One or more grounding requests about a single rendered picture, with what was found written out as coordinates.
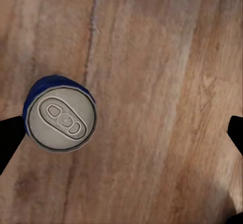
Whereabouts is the can of soda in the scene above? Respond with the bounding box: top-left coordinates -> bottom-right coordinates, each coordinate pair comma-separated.
22,75 -> 99,153

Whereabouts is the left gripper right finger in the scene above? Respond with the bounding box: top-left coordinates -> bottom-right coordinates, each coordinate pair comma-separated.
227,115 -> 243,155

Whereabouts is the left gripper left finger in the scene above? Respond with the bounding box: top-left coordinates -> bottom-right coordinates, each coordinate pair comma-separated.
0,116 -> 26,175

